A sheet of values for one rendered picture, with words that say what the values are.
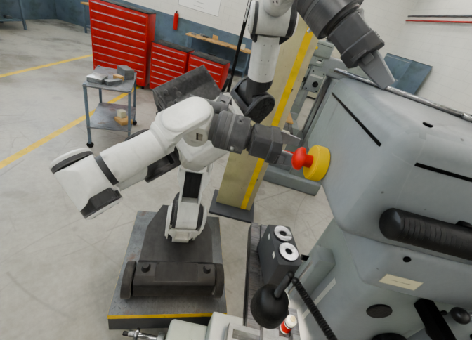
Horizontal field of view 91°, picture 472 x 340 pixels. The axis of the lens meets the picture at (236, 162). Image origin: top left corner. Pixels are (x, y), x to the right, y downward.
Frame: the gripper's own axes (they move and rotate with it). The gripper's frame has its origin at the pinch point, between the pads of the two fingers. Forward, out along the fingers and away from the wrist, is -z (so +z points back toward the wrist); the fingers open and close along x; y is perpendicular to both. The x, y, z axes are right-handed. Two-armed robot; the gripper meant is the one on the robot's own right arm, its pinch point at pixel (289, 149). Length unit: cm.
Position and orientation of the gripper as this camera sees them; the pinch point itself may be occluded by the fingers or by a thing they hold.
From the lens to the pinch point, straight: 57.2
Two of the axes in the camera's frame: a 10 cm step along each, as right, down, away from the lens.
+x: 0.9, -5.3, 8.4
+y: -2.5, 8.1, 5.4
